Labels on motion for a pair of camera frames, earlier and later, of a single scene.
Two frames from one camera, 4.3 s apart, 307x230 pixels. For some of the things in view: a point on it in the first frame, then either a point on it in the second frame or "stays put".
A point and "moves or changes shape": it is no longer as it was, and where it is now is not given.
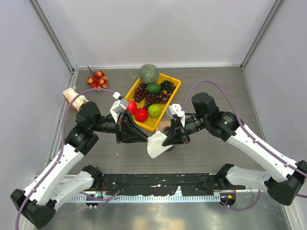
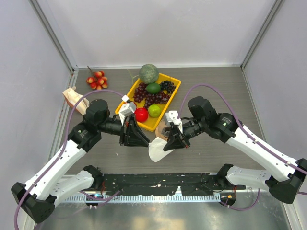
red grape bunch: x=141 y=94 stays put
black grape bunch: x=167 y=86 stays put
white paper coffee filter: x=154 y=145 moves or changes shape
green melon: x=148 y=74 stays put
